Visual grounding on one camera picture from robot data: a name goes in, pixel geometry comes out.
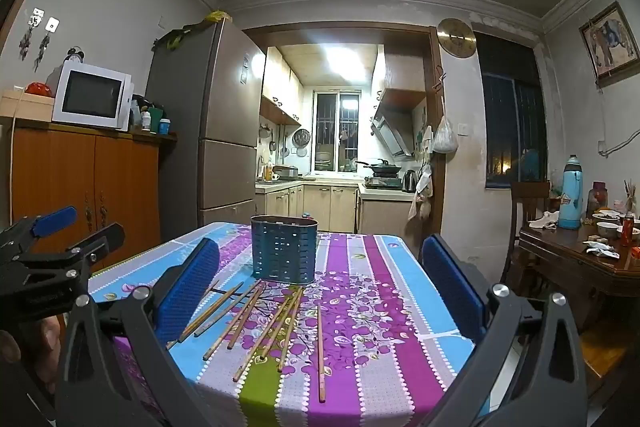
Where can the person's left hand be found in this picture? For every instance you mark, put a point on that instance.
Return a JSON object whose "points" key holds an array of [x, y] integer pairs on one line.
{"points": [[42, 347]]}

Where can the hanging wall ornament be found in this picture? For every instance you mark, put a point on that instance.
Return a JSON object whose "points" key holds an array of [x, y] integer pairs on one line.
{"points": [[43, 51], [26, 41]]}

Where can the wooden dining table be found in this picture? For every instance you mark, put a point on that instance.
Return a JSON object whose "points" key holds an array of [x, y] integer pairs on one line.
{"points": [[565, 252]]}

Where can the white plastic bag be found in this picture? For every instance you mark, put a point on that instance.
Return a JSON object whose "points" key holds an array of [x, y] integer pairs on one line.
{"points": [[445, 139]]}

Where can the glass jar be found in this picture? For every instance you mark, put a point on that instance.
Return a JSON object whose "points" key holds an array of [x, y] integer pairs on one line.
{"points": [[597, 199]]}

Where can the utensil cup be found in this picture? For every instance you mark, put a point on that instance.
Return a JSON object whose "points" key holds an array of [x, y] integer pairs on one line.
{"points": [[631, 199]]}

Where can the dark window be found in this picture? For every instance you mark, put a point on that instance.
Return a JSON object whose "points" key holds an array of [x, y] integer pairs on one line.
{"points": [[510, 117]]}

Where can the steel kettle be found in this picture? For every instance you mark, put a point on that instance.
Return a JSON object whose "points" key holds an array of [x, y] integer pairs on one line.
{"points": [[410, 181]]}

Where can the kitchen ceiling light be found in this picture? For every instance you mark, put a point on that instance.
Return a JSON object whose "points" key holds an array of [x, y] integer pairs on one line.
{"points": [[344, 62]]}

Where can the white microwave oven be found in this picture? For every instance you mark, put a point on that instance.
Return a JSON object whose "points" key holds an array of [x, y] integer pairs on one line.
{"points": [[90, 94]]}

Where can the dark bag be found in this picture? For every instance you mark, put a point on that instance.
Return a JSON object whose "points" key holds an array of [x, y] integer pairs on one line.
{"points": [[140, 101]]}

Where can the wall kitchen cabinet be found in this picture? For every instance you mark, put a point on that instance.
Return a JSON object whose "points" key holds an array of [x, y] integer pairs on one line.
{"points": [[280, 87], [400, 77]]}

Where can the bunch of chopsticks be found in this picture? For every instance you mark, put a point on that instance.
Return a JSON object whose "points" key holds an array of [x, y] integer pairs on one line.
{"points": [[320, 357]]}

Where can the white medicine bottle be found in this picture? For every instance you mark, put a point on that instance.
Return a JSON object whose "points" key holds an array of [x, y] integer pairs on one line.
{"points": [[146, 119]]}

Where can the beige box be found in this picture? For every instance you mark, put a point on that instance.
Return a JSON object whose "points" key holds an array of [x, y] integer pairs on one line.
{"points": [[25, 104]]}

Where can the grey refrigerator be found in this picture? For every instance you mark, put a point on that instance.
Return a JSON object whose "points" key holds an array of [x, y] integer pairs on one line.
{"points": [[225, 117]]}

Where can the fridge sticker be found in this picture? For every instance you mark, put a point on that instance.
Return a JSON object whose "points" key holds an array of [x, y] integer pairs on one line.
{"points": [[244, 69]]}

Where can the white bowl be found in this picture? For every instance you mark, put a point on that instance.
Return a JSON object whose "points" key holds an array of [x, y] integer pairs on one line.
{"points": [[606, 227]]}

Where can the hanging metal strainer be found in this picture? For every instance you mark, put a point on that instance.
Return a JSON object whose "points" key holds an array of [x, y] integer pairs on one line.
{"points": [[301, 137]]}

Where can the dark green cloth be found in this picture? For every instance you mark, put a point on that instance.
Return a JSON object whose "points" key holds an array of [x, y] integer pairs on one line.
{"points": [[175, 38]]}

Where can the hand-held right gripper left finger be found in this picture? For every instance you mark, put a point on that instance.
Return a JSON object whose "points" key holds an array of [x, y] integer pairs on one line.
{"points": [[187, 292]]}

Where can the base kitchen cabinet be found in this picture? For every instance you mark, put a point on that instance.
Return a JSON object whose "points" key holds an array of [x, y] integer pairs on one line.
{"points": [[320, 207], [385, 212]]}

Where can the red can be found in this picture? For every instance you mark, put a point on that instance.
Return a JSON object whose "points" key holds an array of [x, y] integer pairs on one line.
{"points": [[627, 232]]}

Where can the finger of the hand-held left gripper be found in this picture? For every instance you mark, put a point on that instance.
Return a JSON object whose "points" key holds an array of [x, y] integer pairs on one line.
{"points": [[102, 241], [56, 219]]}

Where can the wooden chair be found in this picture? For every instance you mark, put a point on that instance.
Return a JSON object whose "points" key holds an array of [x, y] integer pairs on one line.
{"points": [[530, 202]]}

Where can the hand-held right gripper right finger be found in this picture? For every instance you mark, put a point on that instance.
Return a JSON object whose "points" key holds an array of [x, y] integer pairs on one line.
{"points": [[455, 289]]}

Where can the framed picture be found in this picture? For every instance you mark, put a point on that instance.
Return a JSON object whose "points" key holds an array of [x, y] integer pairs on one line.
{"points": [[610, 42]]}

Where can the blue thermos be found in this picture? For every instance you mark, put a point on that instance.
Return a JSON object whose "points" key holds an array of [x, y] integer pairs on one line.
{"points": [[569, 197]]}

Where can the black alarm clock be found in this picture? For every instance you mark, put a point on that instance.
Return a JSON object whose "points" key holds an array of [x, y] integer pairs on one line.
{"points": [[75, 55]]}

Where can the brown kitchen doorway frame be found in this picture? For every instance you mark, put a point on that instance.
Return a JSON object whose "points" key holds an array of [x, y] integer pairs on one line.
{"points": [[437, 107]]}

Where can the floral striped tablecloth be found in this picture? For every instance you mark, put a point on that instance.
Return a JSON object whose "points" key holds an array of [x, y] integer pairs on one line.
{"points": [[380, 307]]}

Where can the steel range hood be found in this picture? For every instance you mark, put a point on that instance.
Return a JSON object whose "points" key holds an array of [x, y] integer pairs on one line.
{"points": [[392, 132]]}

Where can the green box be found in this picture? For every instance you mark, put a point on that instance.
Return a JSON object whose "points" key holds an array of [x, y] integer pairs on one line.
{"points": [[156, 114]]}

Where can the barred kitchen window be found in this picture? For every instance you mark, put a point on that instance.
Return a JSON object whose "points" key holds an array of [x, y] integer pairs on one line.
{"points": [[337, 132]]}

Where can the orange wooden cabinet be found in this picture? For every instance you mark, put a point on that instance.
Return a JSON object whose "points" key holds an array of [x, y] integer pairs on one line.
{"points": [[120, 187]]}

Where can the black wok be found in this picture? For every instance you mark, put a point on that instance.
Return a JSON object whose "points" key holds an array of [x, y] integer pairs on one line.
{"points": [[382, 168]]}

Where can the yellow bag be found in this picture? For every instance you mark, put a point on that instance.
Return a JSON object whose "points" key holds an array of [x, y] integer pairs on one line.
{"points": [[218, 16]]}

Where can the perforated metal utensil holder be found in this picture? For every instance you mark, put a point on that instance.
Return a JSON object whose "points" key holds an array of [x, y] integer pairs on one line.
{"points": [[282, 252]]}

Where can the wooden stool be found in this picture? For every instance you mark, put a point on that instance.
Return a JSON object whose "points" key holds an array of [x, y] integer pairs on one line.
{"points": [[610, 352]]}

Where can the hanging kitchen towel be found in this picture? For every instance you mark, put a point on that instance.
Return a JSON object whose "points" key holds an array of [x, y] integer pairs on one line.
{"points": [[422, 197]]}

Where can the blue white jar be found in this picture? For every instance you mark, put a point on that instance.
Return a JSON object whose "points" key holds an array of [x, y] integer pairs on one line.
{"points": [[164, 126]]}

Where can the gold wall clock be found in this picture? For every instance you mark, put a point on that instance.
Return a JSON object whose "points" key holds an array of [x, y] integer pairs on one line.
{"points": [[456, 38]]}

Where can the red bag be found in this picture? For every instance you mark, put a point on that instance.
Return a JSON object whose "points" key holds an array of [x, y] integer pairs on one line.
{"points": [[39, 89]]}

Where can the gas stove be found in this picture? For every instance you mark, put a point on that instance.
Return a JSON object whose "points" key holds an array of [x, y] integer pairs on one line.
{"points": [[382, 183]]}

